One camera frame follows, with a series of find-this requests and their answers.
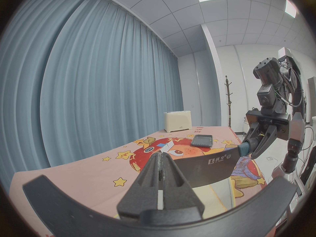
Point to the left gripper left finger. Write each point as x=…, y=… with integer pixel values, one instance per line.
x=140, y=191

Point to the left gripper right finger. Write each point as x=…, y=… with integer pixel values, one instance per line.
x=180, y=191

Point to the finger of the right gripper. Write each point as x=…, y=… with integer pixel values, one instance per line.
x=254, y=131
x=267, y=139

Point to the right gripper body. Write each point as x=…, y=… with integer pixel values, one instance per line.
x=281, y=125

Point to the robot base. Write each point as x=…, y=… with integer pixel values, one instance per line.
x=297, y=184

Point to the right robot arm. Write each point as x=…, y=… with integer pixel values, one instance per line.
x=267, y=69

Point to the cream toaster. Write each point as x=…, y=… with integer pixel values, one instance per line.
x=177, y=121

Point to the cutting board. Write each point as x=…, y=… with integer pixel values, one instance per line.
x=212, y=196

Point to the wooden coat stand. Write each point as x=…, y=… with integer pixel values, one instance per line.
x=229, y=102

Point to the dark grey tray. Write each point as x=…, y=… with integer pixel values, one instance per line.
x=202, y=141

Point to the blue curtain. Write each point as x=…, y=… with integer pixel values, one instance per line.
x=98, y=83

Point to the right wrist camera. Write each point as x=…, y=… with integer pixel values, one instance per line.
x=266, y=95

